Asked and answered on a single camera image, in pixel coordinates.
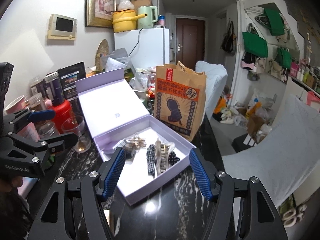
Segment clear plastic bag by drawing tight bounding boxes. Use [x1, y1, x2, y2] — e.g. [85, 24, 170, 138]
[130, 71, 148, 92]

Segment black polka dot scrunchie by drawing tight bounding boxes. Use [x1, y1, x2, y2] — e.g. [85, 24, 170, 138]
[168, 151, 181, 167]

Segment brown floor carton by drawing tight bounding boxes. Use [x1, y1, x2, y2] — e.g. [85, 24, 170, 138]
[246, 114, 266, 137]

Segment gold hair claw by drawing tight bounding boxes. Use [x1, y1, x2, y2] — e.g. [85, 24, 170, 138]
[125, 133, 147, 151]

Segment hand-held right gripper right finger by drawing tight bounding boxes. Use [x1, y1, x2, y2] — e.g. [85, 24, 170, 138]
[189, 148, 289, 240]

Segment black power cable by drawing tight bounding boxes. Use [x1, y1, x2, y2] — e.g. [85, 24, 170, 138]
[128, 28, 143, 56]

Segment green electric kettle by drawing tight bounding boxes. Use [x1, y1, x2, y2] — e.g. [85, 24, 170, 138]
[137, 6, 159, 30]

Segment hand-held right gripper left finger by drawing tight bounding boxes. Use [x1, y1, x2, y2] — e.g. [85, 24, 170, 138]
[32, 147, 127, 240]

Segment lilac gift box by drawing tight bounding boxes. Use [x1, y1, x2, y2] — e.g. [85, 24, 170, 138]
[74, 70, 197, 207]

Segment person's dark hair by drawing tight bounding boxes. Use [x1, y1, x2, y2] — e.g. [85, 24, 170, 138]
[0, 175, 28, 240]

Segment printed brown paper bag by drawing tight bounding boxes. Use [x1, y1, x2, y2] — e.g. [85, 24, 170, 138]
[153, 60, 207, 142]

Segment black hanging bag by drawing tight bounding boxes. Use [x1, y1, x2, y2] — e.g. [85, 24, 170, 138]
[221, 21, 237, 55]

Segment black printed pouch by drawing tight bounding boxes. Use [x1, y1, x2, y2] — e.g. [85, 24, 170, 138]
[58, 61, 87, 101]

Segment cardboard box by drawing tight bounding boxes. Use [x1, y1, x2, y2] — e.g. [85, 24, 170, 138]
[130, 0, 152, 8]

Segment white lidded jar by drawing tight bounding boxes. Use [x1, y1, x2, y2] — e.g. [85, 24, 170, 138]
[28, 92, 47, 111]

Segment dark filled jar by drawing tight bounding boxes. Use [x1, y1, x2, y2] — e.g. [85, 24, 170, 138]
[30, 76, 47, 98]
[44, 72, 63, 106]

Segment large beige hair claw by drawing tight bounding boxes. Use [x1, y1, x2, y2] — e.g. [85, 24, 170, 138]
[154, 138, 176, 175]

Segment white covered armchair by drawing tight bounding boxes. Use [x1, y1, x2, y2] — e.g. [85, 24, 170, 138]
[195, 61, 228, 117]

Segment yellow pot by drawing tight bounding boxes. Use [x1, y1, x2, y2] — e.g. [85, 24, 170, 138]
[112, 9, 148, 33]

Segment white patterned sofa cover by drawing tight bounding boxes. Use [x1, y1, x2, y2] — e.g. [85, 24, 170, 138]
[221, 94, 320, 207]

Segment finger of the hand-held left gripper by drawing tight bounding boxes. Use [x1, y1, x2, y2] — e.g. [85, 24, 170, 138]
[7, 132, 78, 156]
[3, 109, 56, 133]

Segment clear glass goblet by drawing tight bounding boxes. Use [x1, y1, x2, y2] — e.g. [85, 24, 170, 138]
[61, 116, 92, 154]

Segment round woven mat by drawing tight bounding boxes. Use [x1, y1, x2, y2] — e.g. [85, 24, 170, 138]
[95, 39, 110, 73]

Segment row of toiletry bottles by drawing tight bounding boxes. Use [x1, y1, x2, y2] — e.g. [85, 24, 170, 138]
[287, 64, 320, 93]

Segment wall intercom panel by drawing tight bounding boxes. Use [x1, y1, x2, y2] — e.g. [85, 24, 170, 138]
[47, 14, 77, 41]

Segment red tin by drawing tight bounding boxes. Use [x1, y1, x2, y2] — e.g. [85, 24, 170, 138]
[49, 99, 76, 135]

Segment white fridge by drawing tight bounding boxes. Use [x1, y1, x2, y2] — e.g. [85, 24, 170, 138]
[114, 27, 173, 68]

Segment pink paper cup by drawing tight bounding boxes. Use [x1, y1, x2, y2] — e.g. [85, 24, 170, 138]
[4, 95, 41, 141]

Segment green tote bag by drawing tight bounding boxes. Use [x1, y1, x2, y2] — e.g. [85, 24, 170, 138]
[242, 31, 269, 58]

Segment brown door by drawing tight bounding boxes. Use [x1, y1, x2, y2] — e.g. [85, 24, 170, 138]
[175, 17, 206, 65]

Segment dark brown hair clip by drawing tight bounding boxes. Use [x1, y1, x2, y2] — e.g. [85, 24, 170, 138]
[124, 147, 137, 160]

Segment framed picture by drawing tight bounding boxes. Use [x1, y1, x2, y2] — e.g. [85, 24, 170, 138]
[85, 0, 117, 28]

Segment black gingham hair bow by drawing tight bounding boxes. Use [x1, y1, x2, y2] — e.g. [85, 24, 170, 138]
[145, 144, 157, 178]

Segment grey courier bag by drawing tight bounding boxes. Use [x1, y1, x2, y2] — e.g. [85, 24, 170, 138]
[100, 48, 132, 72]

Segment white plush slippers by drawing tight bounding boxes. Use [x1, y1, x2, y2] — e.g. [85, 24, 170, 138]
[282, 203, 307, 227]

